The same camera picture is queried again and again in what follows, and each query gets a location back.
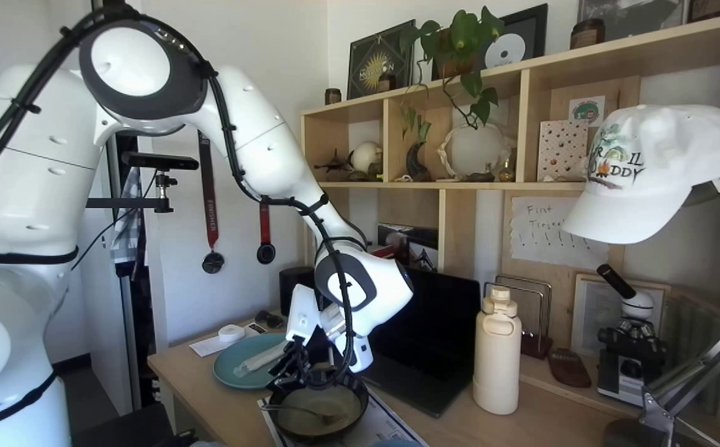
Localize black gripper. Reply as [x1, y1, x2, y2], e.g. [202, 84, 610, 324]
[268, 327, 356, 402]

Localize fork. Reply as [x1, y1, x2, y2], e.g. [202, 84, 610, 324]
[288, 402, 341, 423]

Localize light blue plate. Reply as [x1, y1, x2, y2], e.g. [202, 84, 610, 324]
[211, 332, 294, 396]

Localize white plastic utensil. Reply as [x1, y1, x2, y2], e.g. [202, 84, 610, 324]
[233, 340, 290, 379]

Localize white papers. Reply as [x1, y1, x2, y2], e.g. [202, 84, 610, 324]
[188, 324, 257, 361]

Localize black box speaker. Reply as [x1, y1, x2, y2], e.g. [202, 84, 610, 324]
[278, 264, 324, 319]

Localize black laptop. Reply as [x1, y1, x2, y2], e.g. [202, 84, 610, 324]
[358, 266, 484, 421]

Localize short red ribbon medal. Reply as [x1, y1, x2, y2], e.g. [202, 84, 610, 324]
[253, 200, 278, 269]

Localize long red ribbon medal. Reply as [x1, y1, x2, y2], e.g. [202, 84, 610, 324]
[196, 132, 229, 277]

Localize cream water bottle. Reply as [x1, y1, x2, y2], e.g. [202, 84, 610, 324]
[469, 283, 525, 417]

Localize wooden shelf unit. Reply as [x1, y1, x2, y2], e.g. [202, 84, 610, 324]
[299, 9, 720, 447]

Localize white round shell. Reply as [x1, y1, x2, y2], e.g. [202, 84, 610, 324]
[347, 140, 384, 178]

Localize small plant in dark vase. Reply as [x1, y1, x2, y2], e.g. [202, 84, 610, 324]
[399, 109, 438, 185]

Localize brown leather case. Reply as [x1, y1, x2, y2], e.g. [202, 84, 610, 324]
[547, 345, 597, 390]

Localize white round vase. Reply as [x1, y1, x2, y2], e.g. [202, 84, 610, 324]
[438, 122, 517, 183]

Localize white note paper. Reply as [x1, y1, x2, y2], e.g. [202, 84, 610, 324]
[507, 195, 614, 274]

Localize black and white microscope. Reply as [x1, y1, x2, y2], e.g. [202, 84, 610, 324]
[593, 261, 671, 410]

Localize dark framed artwork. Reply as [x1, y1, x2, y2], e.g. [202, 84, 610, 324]
[345, 17, 419, 103]

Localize dotted white card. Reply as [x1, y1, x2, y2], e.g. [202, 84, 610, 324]
[536, 117, 593, 185]

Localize green trailing plant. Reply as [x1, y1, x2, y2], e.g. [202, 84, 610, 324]
[397, 5, 509, 130]

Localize small green print card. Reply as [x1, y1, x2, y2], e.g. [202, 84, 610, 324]
[566, 93, 609, 127]

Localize metal desk lamp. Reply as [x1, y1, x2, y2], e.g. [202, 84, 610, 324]
[603, 173, 720, 447]

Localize white printed baseball cap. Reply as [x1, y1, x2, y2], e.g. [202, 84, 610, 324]
[562, 103, 720, 250]

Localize small dark jar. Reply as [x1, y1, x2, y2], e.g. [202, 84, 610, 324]
[568, 17, 610, 52]

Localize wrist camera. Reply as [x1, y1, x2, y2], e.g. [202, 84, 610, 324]
[345, 329, 378, 375]

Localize black camera tripod stand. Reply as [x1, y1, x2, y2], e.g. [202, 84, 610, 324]
[84, 130, 203, 413]

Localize small picture frame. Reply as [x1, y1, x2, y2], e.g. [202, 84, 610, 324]
[481, 274, 557, 361]

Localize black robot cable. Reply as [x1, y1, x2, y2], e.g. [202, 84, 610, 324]
[0, 4, 360, 371]

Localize picture frame with white mat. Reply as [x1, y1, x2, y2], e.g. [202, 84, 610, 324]
[568, 271, 676, 361]

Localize black frame with white disc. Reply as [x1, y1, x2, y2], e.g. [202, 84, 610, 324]
[481, 4, 551, 73]

